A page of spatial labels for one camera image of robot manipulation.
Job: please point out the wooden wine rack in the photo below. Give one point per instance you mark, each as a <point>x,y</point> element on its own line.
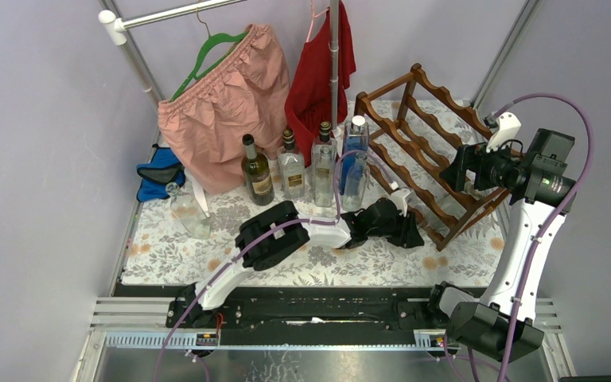
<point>419,149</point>

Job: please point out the floral table mat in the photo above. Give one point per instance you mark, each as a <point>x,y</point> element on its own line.
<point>162,252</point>

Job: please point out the blue black bag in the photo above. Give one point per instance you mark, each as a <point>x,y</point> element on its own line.
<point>163,168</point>

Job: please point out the pink skirt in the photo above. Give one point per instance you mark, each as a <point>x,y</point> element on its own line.
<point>244,94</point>

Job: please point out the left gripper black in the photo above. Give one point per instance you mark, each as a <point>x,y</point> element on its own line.
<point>405,231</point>

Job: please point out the dark green wine bottle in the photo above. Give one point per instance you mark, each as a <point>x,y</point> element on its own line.
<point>256,170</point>

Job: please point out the green clothes hanger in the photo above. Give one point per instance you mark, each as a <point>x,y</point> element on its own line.
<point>212,41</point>

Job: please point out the clear square liquor bottle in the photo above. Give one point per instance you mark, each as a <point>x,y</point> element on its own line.
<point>291,165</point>

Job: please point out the clear glass wine bottle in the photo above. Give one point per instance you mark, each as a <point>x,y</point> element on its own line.
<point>445,205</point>

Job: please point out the pink clothes hanger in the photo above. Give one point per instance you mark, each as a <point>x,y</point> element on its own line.
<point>317,10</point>

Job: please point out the metal clothes rail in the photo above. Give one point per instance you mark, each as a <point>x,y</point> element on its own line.
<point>162,47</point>

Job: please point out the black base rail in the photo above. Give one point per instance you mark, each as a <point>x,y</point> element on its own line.
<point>301,315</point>

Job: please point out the clear bottle black gold cap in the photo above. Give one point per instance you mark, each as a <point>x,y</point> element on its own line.
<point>324,138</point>

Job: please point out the blue glass bottle silver cap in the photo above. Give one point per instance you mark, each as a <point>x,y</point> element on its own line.
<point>356,137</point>

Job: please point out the small clear glass bottle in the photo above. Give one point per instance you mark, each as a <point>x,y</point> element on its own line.
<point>323,176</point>

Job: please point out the red garment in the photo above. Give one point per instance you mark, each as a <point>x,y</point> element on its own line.
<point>308,103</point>

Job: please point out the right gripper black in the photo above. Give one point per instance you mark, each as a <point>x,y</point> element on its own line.
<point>472,157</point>

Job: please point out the clear glass flask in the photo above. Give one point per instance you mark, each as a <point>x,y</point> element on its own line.
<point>188,212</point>

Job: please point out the vertical metal pole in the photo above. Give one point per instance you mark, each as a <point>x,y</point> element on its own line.
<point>334,49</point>

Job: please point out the small clear bottle bluish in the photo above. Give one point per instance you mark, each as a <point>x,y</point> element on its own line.
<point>355,185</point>

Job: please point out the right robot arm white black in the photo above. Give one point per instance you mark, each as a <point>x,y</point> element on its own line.
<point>500,323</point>

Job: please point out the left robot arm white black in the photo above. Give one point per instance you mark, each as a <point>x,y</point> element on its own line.
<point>267,239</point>

